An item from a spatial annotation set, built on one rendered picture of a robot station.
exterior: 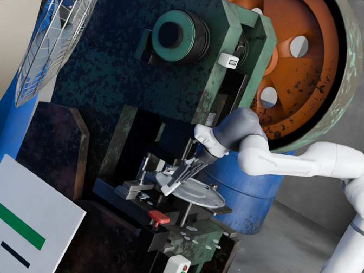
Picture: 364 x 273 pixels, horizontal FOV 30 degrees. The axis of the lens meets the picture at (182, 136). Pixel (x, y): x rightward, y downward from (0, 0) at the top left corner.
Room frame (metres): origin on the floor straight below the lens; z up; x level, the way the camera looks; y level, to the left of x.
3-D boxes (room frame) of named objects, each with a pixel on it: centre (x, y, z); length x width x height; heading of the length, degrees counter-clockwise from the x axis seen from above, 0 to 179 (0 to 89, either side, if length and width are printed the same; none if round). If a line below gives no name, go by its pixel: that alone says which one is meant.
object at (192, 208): (2.51, -0.15, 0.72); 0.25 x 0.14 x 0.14; 60
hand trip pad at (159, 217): (2.20, -0.03, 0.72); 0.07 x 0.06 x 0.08; 60
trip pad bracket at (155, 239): (2.22, -0.04, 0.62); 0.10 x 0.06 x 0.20; 150
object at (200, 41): (2.40, 0.14, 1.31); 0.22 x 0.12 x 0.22; 60
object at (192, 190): (2.54, -0.11, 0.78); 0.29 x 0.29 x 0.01
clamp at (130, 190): (2.46, 0.09, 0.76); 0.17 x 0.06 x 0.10; 150
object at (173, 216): (2.60, 0.00, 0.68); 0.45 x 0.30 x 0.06; 150
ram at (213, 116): (2.58, -0.03, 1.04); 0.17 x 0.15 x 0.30; 60
